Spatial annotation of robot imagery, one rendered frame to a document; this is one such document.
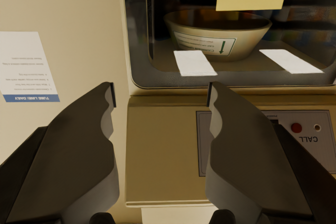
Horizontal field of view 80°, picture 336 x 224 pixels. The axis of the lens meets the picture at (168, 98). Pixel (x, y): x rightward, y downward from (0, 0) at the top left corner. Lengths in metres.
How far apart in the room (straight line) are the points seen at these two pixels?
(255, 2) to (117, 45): 0.55
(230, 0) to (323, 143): 0.23
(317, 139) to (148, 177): 0.24
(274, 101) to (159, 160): 0.18
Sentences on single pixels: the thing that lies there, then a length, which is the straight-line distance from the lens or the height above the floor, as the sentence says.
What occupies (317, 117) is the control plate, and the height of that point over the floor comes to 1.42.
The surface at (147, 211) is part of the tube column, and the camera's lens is 0.54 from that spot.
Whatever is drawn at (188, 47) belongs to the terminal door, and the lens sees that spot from 0.26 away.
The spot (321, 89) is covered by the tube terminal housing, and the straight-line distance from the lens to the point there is 0.39.
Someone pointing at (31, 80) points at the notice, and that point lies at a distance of 0.91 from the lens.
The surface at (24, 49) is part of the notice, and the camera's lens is 0.86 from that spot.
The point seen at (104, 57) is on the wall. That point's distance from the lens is 0.77.
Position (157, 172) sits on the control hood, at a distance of 0.28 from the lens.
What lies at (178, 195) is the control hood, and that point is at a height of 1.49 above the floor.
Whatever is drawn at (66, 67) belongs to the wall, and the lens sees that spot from 0.83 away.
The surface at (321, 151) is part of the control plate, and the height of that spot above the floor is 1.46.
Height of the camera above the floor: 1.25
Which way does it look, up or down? 32 degrees up
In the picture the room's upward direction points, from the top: 179 degrees counter-clockwise
